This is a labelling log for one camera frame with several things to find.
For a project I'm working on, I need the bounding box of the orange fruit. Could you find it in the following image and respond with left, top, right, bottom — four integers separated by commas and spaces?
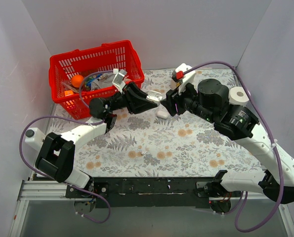
71, 75, 84, 88

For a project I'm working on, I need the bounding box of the red plastic shopping basket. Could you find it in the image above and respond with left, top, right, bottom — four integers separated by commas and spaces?
48, 40, 144, 119

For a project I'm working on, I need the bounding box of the white oval earbud charging case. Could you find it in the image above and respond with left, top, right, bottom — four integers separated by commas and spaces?
156, 111, 169, 119

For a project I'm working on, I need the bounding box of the floral patterned table mat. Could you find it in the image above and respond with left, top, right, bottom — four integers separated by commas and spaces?
37, 68, 261, 178

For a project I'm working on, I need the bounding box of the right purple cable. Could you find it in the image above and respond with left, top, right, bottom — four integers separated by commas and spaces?
185, 61, 285, 233

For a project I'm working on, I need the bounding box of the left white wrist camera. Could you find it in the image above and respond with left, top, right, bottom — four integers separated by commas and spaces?
112, 69, 127, 93

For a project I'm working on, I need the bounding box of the white box with grey knob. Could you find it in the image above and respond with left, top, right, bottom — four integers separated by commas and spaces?
25, 127, 46, 152

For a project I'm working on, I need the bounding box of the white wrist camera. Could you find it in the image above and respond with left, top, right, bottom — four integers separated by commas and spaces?
112, 69, 127, 93
171, 63, 196, 95

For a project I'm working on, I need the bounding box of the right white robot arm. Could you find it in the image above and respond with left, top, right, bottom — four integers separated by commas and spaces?
161, 79, 294, 204

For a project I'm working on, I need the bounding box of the grey crumpled snack bag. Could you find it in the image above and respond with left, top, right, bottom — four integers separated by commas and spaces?
90, 73, 114, 91

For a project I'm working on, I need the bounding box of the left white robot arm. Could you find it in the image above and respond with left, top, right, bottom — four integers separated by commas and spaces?
35, 82, 163, 198

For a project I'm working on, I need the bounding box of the white toilet roll blue wrap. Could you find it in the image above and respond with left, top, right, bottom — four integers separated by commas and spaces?
229, 86, 250, 106

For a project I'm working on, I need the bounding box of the brown topped paper roll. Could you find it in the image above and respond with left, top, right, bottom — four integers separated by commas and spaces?
170, 76, 178, 90

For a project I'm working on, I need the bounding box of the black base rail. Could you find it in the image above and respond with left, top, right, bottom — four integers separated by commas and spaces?
66, 177, 234, 208

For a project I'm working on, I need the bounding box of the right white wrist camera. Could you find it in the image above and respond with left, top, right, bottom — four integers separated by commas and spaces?
171, 63, 196, 95

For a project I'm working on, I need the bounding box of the small orange box in basket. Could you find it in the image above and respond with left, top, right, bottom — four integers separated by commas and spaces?
64, 90, 74, 97

